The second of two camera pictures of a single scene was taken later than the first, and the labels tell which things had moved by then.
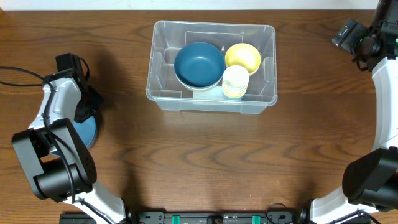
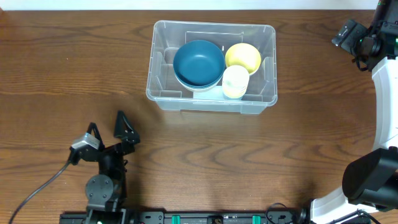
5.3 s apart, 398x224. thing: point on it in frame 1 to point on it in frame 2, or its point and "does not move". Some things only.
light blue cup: (234, 98) does not move
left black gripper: (86, 109) to (112, 148)
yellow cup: (235, 93) does not move
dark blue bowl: (87, 130) to (198, 63)
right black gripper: (347, 35) does not move
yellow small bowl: (245, 55) does not move
